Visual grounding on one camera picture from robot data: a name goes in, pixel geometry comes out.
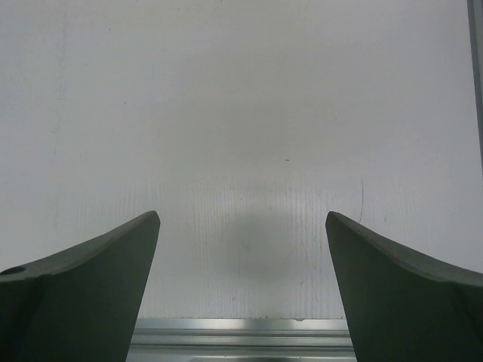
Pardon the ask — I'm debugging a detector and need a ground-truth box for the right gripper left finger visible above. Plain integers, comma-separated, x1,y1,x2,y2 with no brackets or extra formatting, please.
1,211,160,361

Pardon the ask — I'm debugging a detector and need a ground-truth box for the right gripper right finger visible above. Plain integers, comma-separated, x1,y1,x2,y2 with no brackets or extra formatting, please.
325,211,482,361

